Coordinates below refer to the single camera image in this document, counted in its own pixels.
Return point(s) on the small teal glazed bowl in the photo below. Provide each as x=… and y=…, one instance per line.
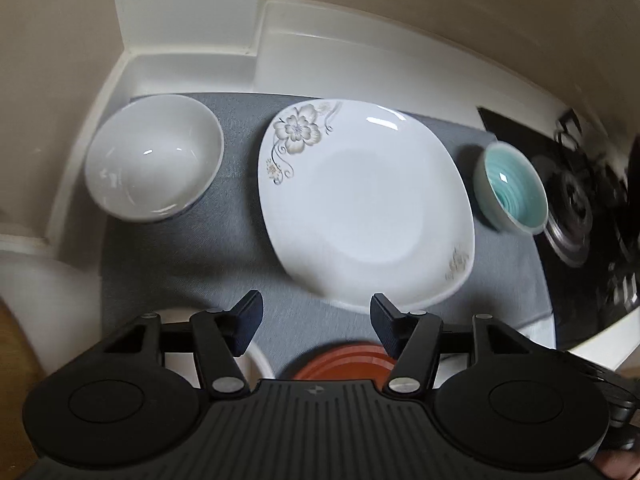
x=515, y=190

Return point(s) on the grey cloth mat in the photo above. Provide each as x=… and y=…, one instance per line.
x=175, y=260

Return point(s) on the metal stove burner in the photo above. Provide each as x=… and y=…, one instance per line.
x=572, y=220

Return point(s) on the black glass gas stove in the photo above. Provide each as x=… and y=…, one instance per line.
x=590, y=305

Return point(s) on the orange bowl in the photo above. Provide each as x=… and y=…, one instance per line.
x=340, y=362

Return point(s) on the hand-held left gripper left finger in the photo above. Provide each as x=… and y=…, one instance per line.
x=247, y=321

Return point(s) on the white floral square plate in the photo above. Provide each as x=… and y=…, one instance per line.
x=365, y=205

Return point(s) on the white round dish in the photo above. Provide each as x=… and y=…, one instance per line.
x=262, y=362

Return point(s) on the large white bowl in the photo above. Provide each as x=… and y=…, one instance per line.
x=155, y=160

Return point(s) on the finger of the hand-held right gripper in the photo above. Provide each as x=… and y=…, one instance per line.
x=607, y=385

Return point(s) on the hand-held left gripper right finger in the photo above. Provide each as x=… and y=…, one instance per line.
x=386, y=321

